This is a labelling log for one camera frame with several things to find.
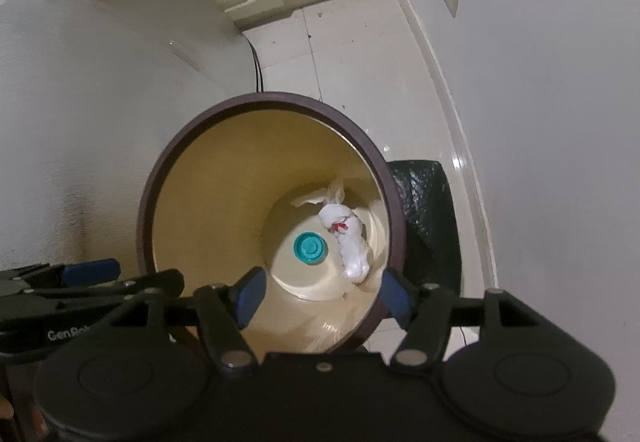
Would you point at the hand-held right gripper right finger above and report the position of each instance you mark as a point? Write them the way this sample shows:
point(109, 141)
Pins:
point(392, 297)

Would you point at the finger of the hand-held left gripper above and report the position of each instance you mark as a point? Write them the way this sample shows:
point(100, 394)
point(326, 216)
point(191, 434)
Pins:
point(150, 283)
point(92, 270)

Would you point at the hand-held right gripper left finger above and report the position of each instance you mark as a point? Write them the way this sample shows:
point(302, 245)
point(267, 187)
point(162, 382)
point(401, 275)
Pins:
point(250, 297)

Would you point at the brown-rimmed yellow trash bin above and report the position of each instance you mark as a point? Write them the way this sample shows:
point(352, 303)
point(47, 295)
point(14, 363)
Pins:
point(220, 182)

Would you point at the white tissue wad red mark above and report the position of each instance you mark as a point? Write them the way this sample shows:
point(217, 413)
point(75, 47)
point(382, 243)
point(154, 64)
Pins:
point(350, 247)

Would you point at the teal bottle cap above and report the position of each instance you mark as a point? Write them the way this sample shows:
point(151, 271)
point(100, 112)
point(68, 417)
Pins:
point(310, 248)

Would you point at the black plastic bag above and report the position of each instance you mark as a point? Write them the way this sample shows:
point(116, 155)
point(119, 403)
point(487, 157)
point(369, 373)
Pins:
point(425, 222)

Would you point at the crumpled white tissue piece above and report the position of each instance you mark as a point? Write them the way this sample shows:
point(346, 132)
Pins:
point(315, 197)

